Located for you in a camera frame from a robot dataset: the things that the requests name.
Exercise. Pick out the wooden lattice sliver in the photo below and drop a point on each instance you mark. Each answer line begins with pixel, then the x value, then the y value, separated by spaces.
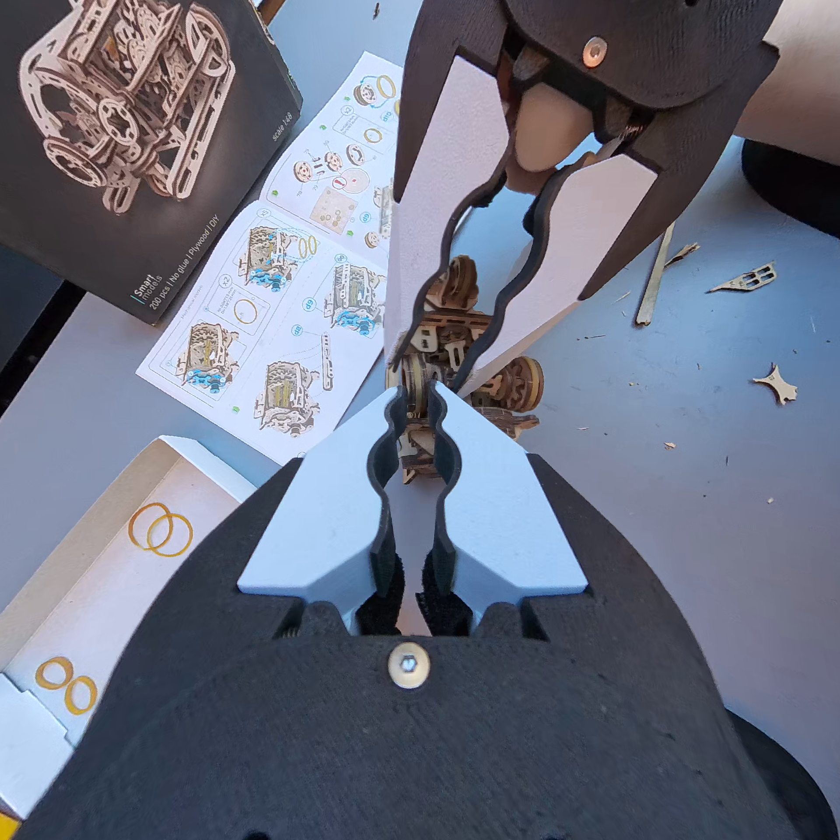
pixel 754 277

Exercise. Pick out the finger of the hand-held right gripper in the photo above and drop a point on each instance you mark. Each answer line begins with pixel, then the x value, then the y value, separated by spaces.
pixel 446 144
pixel 590 223

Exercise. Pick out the white cardboard tray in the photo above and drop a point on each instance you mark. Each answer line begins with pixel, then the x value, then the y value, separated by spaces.
pixel 98 590

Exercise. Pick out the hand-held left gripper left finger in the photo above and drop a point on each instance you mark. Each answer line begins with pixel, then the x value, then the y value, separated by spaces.
pixel 308 525

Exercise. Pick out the illustrated instruction booklet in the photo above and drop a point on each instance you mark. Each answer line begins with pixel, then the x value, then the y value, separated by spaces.
pixel 295 315

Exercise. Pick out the small brown wood scrap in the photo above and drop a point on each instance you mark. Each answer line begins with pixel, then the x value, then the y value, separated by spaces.
pixel 686 251

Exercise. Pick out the thin wooden strip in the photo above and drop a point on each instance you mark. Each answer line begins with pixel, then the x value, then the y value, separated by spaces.
pixel 653 282

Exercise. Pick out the black quilted cushion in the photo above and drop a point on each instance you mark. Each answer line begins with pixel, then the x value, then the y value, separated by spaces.
pixel 800 184

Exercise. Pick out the wooden mechanical model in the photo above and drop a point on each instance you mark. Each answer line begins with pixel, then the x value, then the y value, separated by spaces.
pixel 446 334

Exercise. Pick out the group of yellow rubber bands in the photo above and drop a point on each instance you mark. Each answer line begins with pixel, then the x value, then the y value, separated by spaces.
pixel 130 527

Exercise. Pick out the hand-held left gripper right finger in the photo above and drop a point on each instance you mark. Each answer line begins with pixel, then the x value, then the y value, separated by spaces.
pixel 518 525

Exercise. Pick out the star-shaped wooden scrap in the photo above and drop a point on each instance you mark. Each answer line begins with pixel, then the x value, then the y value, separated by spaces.
pixel 781 388

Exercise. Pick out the person's right hand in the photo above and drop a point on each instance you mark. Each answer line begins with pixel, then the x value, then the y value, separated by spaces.
pixel 528 182

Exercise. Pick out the black model kit box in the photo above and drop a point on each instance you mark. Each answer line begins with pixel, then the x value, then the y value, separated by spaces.
pixel 65 229

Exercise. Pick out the person's right forearm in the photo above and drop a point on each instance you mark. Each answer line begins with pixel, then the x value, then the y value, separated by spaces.
pixel 807 65

